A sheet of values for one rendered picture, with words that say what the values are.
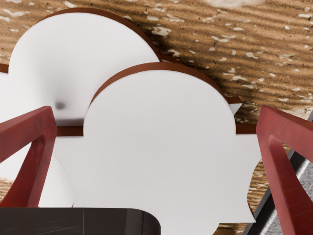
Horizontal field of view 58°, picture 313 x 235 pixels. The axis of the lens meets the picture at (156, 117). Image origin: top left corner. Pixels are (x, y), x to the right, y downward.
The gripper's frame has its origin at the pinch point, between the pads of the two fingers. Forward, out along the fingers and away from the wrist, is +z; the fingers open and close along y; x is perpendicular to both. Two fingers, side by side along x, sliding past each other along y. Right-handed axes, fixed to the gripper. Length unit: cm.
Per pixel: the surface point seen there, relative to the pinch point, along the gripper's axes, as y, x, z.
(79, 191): 4.3, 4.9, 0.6
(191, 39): -2.1, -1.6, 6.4
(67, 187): 5.4, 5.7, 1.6
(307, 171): -13.8, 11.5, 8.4
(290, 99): -9.0, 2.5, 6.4
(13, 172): 8.2, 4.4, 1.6
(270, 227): -12.4, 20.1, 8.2
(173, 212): -1.0, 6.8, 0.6
